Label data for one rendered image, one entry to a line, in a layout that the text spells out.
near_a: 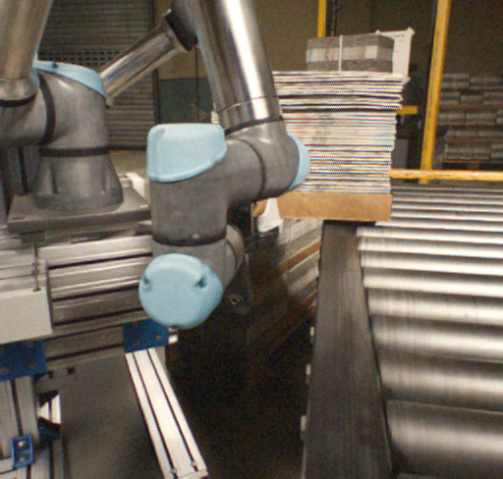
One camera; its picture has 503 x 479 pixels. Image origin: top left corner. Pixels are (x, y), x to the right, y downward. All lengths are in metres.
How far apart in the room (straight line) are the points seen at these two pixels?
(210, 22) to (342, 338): 0.36
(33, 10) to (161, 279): 0.37
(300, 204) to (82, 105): 0.39
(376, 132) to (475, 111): 6.27
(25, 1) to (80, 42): 8.99
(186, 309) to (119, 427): 0.87
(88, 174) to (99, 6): 8.73
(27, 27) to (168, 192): 0.32
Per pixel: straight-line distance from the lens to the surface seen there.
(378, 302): 0.50
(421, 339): 0.44
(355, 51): 2.45
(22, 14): 0.65
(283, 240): 1.62
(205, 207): 0.42
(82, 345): 0.95
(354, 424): 0.32
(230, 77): 0.53
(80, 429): 1.30
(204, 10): 0.56
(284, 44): 8.49
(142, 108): 9.08
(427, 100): 2.88
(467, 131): 6.96
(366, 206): 0.73
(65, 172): 0.81
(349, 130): 0.72
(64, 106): 0.79
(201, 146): 0.41
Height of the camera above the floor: 1.00
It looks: 16 degrees down
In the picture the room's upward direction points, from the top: straight up
